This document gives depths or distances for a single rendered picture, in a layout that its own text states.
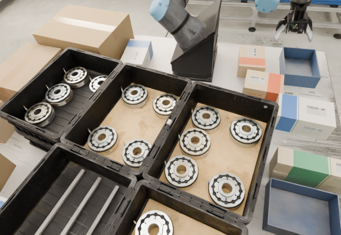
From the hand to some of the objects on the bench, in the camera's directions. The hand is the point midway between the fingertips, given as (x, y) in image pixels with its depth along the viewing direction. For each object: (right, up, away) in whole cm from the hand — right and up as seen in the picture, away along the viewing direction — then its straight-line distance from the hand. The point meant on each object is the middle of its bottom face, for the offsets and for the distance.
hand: (291, 41), depth 105 cm
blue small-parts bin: (+8, -12, +12) cm, 19 cm away
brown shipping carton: (-121, -19, +19) cm, 124 cm away
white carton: (0, -35, -6) cm, 36 cm away
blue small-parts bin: (-12, -64, -28) cm, 71 cm away
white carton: (-70, -6, +25) cm, 75 cm away
